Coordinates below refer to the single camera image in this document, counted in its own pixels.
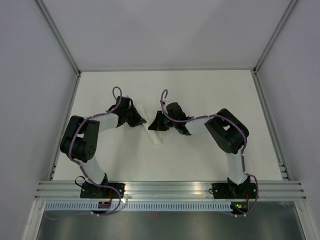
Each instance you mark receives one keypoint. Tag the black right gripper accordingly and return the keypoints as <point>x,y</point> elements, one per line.
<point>157,124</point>

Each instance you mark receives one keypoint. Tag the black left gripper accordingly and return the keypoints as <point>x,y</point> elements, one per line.
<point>138,120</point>

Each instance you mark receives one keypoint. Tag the white cloth napkin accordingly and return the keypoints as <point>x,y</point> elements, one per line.
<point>152,135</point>

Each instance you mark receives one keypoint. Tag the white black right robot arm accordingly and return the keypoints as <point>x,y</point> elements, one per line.
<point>229,134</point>

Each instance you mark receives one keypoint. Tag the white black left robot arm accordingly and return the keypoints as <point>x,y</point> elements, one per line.
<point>79,144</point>

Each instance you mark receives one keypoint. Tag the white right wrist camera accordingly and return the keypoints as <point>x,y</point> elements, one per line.
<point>165,102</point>

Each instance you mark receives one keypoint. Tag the aluminium back frame rail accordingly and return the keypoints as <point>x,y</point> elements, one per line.
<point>150,69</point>

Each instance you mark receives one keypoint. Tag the aluminium frame rail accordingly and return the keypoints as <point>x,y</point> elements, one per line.
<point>150,69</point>
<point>279,190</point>

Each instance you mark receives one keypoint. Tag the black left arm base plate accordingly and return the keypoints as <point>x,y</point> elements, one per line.
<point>90,191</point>

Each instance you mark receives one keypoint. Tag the white slotted cable duct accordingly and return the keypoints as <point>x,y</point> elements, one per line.
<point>149,206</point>

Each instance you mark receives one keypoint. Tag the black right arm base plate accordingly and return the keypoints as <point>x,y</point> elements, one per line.
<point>233,191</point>

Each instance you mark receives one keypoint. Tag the aluminium front frame rail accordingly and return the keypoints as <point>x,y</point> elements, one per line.
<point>279,190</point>

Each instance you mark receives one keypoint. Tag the aluminium left frame post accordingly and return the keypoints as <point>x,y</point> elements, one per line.
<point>57,35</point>

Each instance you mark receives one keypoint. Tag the aluminium frame post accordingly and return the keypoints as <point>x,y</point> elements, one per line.
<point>57,35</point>
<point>275,34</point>

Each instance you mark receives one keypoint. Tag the aluminium right frame post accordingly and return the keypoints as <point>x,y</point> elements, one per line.
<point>275,34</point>

